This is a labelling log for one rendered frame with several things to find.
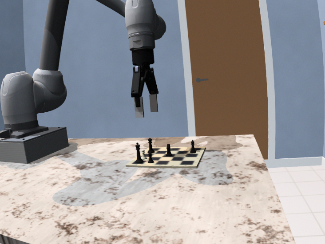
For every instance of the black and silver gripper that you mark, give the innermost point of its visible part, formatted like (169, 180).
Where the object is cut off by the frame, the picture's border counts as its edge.
(142, 73)

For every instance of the white pawn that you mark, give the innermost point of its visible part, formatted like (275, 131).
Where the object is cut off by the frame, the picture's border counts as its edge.
(143, 155)

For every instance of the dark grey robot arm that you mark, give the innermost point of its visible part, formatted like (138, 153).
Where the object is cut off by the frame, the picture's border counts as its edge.
(22, 97)

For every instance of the black and cream chessboard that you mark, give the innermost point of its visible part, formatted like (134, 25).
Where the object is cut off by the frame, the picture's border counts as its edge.
(181, 158)

